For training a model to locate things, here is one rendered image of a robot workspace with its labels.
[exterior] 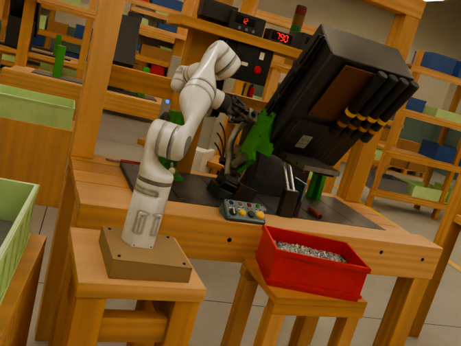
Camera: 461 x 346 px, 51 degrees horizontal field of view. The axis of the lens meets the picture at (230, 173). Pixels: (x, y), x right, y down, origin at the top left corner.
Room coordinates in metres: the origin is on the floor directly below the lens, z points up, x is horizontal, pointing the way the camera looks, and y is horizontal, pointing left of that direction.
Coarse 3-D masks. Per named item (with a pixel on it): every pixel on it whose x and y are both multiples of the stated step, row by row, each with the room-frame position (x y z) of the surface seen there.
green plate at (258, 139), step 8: (264, 112) 1.92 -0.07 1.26; (272, 112) 1.86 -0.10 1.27; (264, 120) 1.88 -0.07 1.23; (272, 120) 1.84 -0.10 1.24; (256, 128) 1.90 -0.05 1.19; (264, 128) 1.85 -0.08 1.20; (248, 136) 1.92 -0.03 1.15; (256, 136) 1.87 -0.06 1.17; (264, 136) 1.84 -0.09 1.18; (248, 144) 1.89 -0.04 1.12; (256, 144) 1.84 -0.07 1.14; (264, 144) 1.86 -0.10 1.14; (272, 144) 1.87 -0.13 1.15; (240, 152) 1.91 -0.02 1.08; (248, 152) 1.85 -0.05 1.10; (264, 152) 1.86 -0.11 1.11
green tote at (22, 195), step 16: (0, 192) 1.22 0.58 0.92; (16, 192) 1.23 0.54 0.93; (32, 192) 1.18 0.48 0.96; (0, 208) 1.22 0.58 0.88; (16, 208) 1.23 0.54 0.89; (32, 208) 1.20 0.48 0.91; (16, 224) 0.97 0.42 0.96; (16, 240) 1.01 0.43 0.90; (0, 256) 0.82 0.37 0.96; (16, 256) 1.04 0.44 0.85; (0, 272) 0.85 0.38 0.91; (0, 288) 0.88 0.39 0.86; (0, 304) 0.90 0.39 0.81
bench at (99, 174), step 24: (72, 168) 1.77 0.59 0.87; (96, 168) 1.83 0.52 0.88; (120, 168) 1.93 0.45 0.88; (72, 192) 1.93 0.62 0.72; (120, 192) 1.62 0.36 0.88; (48, 264) 1.96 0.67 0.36; (48, 288) 1.92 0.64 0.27; (408, 288) 1.95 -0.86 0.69; (48, 312) 1.93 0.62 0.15; (384, 312) 2.02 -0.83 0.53; (408, 312) 1.96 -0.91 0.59; (48, 336) 1.94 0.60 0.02; (312, 336) 2.53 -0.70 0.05; (384, 336) 1.98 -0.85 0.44
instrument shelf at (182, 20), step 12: (180, 24) 1.94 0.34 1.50; (192, 24) 1.94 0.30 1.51; (204, 24) 1.97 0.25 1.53; (216, 24) 1.99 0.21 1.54; (228, 36) 2.01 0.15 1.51; (240, 36) 2.03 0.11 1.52; (252, 36) 2.05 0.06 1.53; (264, 48) 2.08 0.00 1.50; (276, 48) 2.10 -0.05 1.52; (288, 48) 2.12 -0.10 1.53
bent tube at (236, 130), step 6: (252, 114) 1.95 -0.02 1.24; (252, 120) 1.92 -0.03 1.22; (240, 126) 1.97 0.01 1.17; (234, 132) 1.98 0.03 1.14; (228, 138) 1.98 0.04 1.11; (234, 138) 1.97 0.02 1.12; (228, 144) 1.95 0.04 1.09; (228, 150) 1.93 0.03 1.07; (228, 156) 1.91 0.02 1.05; (228, 162) 1.88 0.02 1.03; (228, 168) 1.86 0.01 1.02; (228, 174) 1.87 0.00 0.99
